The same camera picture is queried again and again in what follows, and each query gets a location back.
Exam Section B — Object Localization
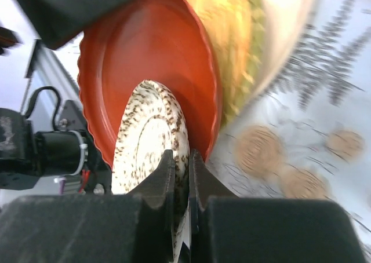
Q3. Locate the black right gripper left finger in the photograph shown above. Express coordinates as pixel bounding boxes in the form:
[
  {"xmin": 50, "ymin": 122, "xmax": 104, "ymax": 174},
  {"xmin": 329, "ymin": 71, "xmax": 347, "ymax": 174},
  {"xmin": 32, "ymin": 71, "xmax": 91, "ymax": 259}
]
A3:
[{"xmin": 1, "ymin": 150, "xmax": 175, "ymax": 262}]

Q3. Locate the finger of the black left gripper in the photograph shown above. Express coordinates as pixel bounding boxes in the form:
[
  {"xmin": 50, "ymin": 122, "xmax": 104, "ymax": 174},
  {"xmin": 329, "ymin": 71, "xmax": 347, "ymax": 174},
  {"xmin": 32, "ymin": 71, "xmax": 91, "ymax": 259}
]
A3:
[{"xmin": 16, "ymin": 0, "xmax": 132, "ymax": 50}]

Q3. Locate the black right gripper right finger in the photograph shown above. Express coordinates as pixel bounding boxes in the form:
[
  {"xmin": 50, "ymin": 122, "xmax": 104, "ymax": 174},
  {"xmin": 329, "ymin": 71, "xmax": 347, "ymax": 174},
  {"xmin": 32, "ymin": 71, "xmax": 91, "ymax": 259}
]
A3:
[{"xmin": 189, "ymin": 150, "xmax": 365, "ymax": 262}]

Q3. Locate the speckled round plate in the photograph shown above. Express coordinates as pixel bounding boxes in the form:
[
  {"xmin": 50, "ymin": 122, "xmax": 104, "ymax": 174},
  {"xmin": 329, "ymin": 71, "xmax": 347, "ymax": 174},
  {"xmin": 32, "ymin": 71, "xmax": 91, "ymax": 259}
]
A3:
[{"xmin": 111, "ymin": 80, "xmax": 190, "ymax": 262}]

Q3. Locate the red round plate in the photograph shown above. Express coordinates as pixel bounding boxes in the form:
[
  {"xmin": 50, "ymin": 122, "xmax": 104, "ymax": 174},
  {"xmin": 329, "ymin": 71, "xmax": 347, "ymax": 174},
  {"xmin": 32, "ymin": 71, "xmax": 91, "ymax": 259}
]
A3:
[{"xmin": 78, "ymin": 0, "xmax": 222, "ymax": 164}]

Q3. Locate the gold rimmed plate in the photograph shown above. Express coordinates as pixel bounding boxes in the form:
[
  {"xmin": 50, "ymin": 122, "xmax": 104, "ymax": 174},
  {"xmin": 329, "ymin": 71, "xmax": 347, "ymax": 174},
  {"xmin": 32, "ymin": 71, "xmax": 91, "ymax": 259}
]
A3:
[{"xmin": 186, "ymin": 0, "xmax": 265, "ymax": 127}]

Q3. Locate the cream large plate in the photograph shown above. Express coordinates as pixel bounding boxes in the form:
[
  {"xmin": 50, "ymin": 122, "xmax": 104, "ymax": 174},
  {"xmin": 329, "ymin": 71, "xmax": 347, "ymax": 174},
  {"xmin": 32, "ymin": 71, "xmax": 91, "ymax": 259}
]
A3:
[{"xmin": 225, "ymin": 0, "xmax": 322, "ymax": 127}]

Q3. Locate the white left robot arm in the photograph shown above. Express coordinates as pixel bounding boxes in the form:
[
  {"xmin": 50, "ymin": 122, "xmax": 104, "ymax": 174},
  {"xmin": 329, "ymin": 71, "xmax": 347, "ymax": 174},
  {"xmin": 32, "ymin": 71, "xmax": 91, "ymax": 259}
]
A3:
[{"xmin": 1, "ymin": 0, "xmax": 132, "ymax": 195}]

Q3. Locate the floral table mat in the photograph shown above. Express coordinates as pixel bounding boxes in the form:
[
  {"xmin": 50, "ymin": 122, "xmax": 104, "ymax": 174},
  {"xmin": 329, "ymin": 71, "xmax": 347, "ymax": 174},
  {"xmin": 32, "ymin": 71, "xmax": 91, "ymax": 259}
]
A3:
[{"xmin": 202, "ymin": 0, "xmax": 371, "ymax": 235}]

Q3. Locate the aluminium frame rail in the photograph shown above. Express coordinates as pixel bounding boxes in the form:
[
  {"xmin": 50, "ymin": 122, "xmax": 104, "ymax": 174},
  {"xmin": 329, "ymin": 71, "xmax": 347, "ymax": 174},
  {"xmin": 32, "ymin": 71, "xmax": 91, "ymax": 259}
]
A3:
[{"xmin": 20, "ymin": 39, "xmax": 82, "ymax": 112}]

